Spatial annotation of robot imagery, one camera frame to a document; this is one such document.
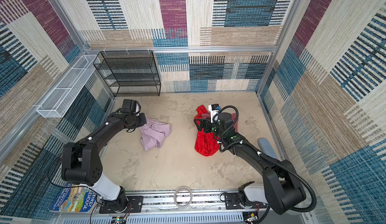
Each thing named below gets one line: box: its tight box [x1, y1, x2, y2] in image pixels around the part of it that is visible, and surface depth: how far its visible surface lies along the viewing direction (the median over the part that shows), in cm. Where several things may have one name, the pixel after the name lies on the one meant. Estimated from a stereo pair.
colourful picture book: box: [48, 182, 99, 213], surface depth 74 cm
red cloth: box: [193, 104, 222, 157], surface depth 91 cm
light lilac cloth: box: [139, 118, 172, 152], surface depth 94 cm
